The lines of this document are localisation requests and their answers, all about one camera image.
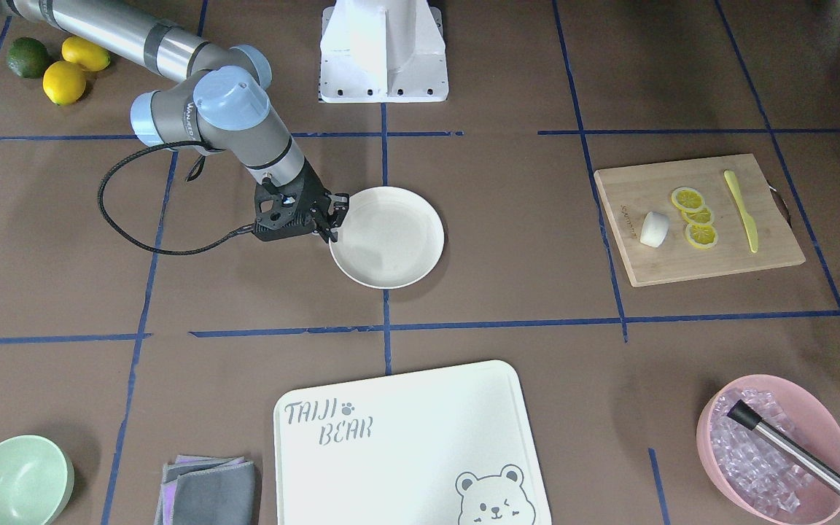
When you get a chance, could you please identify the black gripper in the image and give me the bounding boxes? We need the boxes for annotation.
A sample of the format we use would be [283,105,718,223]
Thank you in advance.
[253,162,350,244]

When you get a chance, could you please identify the cream round plate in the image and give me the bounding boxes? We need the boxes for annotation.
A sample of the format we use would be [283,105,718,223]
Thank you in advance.
[330,186,446,289]

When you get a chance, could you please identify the white steamed bun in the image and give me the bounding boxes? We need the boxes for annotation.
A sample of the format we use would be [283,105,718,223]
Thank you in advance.
[639,211,670,249]

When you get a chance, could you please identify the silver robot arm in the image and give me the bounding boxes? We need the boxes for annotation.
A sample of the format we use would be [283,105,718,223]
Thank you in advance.
[0,1,349,243]

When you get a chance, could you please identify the white bear tray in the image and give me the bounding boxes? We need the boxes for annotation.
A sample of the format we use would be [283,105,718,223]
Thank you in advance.
[273,361,551,524]

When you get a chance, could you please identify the yellow lemon upper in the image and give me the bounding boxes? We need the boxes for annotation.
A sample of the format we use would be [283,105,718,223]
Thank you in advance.
[61,36,112,72]

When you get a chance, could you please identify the yellow lemon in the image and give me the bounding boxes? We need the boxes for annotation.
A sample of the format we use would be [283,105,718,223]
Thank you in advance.
[61,36,112,72]
[42,61,88,106]

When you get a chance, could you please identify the yellow lemon lower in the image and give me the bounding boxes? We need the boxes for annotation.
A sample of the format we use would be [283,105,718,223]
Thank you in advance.
[42,61,88,106]

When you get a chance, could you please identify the grey folded cloth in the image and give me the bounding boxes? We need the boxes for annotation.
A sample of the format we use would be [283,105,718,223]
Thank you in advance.
[153,455,257,524]

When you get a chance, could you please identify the green lime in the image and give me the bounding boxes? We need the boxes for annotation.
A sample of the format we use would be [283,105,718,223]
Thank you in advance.
[7,37,53,79]

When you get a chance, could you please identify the lemon slice top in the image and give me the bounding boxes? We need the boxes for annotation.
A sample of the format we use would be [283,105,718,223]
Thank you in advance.
[670,187,706,213]

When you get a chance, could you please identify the lemon slice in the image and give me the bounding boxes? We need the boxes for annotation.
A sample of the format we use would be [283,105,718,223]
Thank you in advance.
[680,205,714,228]
[670,187,706,213]
[684,224,719,249]

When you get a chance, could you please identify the lemon slice middle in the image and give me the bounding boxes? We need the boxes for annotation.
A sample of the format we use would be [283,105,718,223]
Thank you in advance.
[680,205,714,228]

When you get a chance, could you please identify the lemon slice bottom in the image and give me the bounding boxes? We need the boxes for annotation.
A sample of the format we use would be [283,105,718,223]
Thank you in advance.
[684,224,719,249]

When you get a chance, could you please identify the wooden cutting board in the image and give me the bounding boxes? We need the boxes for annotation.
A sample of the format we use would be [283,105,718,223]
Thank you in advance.
[594,154,806,288]

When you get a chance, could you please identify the yellow plastic knife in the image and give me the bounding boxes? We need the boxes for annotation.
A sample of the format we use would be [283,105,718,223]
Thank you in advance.
[723,170,759,254]

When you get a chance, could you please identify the green bowl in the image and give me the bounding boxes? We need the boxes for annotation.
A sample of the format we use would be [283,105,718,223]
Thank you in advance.
[0,435,74,524]

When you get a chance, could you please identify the pink bowl with ice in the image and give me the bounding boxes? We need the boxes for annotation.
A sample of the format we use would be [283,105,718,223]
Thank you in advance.
[696,373,840,524]

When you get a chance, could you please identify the metal black-tipped tongs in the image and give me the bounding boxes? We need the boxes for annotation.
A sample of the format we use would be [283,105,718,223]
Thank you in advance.
[726,401,840,496]

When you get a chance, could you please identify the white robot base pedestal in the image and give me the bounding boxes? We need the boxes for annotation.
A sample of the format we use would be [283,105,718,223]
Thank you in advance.
[318,1,450,104]

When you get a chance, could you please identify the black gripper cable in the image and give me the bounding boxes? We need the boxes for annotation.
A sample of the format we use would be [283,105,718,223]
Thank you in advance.
[97,141,257,256]

